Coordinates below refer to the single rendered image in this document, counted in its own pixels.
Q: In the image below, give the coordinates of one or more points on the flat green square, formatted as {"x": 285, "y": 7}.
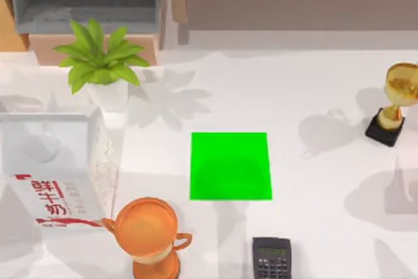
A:
{"x": 230, "y": 166}

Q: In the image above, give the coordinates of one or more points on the orange trophy cup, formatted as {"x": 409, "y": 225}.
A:
{"x": 147, "y": 230}

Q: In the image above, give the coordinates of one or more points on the green plant in white pot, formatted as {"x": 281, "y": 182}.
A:
{"x": 98, "y": 63}

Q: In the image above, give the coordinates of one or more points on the pale wooden drawer front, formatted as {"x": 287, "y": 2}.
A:
{"x": 91, "y": 45}

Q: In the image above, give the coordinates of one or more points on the black calculator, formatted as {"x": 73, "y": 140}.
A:
{"x": 271, "y": 259}

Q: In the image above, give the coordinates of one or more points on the white and red milk carton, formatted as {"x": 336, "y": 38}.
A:
{"x": 55, "y": 168}

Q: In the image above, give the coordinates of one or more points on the pulled-out drawer grey inside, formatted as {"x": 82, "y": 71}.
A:
{"x": 85, "y": 1}

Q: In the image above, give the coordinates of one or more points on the gold trophy on black base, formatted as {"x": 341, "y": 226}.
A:
{"x": 396, "y": 96}

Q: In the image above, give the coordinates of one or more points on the wooden cupboard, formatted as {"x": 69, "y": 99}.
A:
{"x": 8, "y": 21}

